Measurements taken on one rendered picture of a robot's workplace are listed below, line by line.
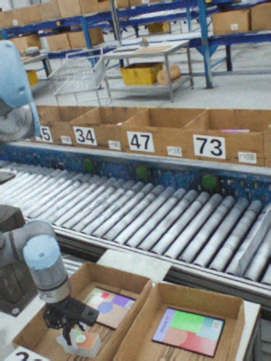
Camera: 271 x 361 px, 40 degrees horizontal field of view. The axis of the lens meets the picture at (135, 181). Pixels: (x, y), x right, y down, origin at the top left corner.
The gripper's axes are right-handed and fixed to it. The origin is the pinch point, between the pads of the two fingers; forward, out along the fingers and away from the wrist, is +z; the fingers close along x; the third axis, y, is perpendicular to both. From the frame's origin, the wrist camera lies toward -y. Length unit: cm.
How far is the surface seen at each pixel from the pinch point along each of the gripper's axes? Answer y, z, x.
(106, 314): -2.5, 1.9, -12.7
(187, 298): -28.7, -1.3, -20.8
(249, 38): -9, 8, -543
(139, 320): -17.3, -3.9, -7.7
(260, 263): -50, 5, -46
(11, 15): 515, -82, -715
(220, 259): -35, 4, -47
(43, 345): 13.9, 3.1, 1.6
